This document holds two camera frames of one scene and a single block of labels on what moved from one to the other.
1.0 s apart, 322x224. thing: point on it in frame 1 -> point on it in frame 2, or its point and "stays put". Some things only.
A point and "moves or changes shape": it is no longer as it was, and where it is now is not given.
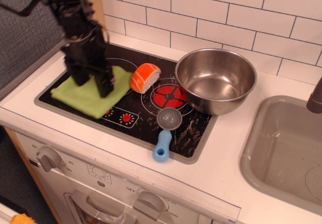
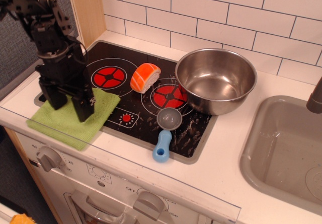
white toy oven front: [84, 192] stays put
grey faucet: [314, 103] stays put
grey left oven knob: [48, 158] stays put
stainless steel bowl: [216, 81] stays put
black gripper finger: [81, 76] -> [57, 98]
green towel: [87, 98] moves or changes shape
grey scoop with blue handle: [168, 119] stays put
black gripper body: [86, 48] -> [64, 65]
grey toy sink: [280, 152] stays put
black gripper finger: [105, 83] -> [84, 106]
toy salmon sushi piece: [144, 76] stays put
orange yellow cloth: [22, 219] stays put
